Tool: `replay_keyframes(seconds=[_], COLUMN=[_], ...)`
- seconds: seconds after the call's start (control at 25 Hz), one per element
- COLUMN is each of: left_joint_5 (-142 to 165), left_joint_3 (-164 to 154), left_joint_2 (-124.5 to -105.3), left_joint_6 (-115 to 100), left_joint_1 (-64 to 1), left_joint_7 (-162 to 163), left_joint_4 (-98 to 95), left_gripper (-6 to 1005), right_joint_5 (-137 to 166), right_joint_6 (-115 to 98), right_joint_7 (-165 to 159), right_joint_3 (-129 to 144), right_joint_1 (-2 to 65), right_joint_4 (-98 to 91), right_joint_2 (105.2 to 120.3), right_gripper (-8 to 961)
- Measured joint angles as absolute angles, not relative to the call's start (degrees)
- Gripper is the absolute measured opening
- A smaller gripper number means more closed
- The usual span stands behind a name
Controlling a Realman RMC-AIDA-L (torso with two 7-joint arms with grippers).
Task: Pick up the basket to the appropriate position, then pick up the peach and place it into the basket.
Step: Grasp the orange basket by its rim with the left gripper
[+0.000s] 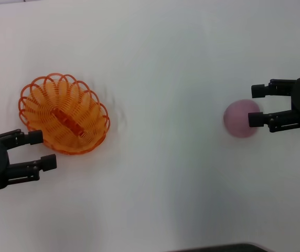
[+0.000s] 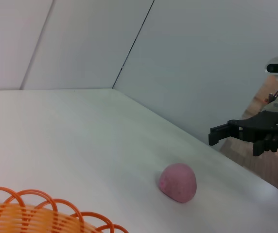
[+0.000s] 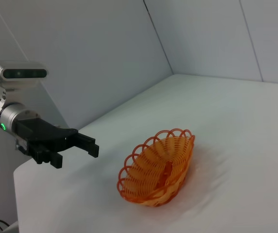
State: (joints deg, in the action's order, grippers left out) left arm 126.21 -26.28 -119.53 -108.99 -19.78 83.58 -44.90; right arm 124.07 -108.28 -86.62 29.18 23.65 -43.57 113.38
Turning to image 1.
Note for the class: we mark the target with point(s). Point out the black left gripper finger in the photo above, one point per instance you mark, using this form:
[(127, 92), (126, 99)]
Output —
[(47, 163), (34, 137)]

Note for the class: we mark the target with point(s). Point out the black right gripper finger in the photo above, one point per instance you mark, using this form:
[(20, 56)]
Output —
[(258, 91), (256, 119)]

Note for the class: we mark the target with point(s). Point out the pink peach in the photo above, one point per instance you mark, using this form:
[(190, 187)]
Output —
[(237, 118)]

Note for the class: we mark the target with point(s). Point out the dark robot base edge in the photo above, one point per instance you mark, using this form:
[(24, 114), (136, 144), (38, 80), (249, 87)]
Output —
[(231, 249)]

